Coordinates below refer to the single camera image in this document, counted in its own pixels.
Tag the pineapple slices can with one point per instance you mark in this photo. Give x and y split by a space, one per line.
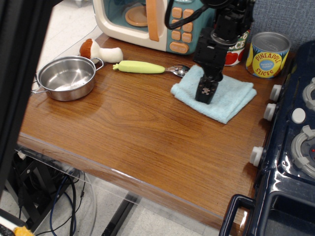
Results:
267 54

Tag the white stove knob bottom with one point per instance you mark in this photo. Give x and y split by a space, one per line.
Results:
256 155

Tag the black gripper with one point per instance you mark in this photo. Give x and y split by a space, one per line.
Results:
210 53

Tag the tomato sauce can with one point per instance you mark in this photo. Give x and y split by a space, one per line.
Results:
235 53

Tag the white stove knob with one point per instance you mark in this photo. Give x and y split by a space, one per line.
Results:
275 92
269 111
256 155

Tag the light blue cloth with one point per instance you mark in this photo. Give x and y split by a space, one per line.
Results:
231 96

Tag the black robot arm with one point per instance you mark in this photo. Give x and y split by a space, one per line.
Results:
233 19

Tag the small steel pot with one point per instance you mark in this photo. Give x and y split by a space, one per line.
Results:
67 78

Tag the toy microwave teal cream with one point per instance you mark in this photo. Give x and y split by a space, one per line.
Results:
141 22

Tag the clear acrylic table guard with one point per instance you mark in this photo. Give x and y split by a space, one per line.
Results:
182 191

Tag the plush mushroom toy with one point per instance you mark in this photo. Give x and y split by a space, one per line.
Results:
90 49

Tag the white stove knob top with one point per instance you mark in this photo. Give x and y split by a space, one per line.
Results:
275 92

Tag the white stove knob middle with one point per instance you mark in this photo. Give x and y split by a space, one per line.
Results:
269 111

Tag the black table leg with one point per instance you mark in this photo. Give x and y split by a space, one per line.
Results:
118 219

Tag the spoon with green handle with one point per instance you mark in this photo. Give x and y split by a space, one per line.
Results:
132 66

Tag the dark blue toy stove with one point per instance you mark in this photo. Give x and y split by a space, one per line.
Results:
284 199

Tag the black desk frame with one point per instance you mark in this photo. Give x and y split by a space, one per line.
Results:
23 26

